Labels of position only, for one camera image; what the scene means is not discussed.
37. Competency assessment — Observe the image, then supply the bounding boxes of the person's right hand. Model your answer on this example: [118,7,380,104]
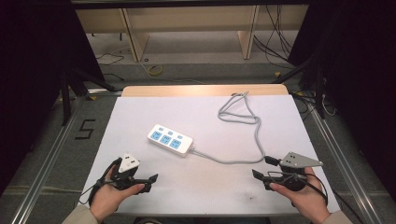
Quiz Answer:
[268,166,332,224]

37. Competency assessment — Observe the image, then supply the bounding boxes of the grey power strip cable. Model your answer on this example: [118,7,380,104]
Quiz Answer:
[190,91,266,165]

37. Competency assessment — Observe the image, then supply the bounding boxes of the beige wooden desk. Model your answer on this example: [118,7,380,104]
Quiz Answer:
[75,4,309,63]

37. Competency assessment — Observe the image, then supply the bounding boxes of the yellow tape roll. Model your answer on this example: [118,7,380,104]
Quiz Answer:
[147,63,163,77]

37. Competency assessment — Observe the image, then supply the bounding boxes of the aluminium floor rail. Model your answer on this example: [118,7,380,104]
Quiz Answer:
[10,89,123,224]
[292,91,379,224]

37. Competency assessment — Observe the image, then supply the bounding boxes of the thin black floor cable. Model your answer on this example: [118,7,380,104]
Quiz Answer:
[95,51,126,66]

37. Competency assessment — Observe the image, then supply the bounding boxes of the white table mat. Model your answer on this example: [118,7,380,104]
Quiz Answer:
[81,94,341,217]

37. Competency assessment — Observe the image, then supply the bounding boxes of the bundle of black cables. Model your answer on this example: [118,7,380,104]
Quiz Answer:
[252,4,296,69]

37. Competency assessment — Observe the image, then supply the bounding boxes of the white power strip blue sockets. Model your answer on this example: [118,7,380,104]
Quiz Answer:
[147,123,195,158]

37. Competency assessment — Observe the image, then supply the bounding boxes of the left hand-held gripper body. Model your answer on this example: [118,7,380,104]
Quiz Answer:
[109,151,148,191]

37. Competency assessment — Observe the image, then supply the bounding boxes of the person's left hand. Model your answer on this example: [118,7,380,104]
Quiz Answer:
[88,167,146,224]

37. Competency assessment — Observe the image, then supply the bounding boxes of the black curtain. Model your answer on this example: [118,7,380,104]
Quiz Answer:
[0,0,106,198]
[287,0,396,194]

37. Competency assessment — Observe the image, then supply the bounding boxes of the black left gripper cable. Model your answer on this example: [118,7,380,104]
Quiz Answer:
[78,157,124,206]

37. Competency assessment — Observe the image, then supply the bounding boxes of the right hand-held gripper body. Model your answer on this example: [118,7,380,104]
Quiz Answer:
[262,151,324,192]

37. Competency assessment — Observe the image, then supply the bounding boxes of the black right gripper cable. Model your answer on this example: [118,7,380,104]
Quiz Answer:
[266,170,366,224]

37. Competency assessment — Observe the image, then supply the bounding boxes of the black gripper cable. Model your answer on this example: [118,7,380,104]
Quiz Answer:
[78,157,124,206]
[266,170,366,224]

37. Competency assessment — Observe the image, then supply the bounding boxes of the black tripod stand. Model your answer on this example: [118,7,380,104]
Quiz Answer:
[60,67,123,127]
[273,55,329,119]

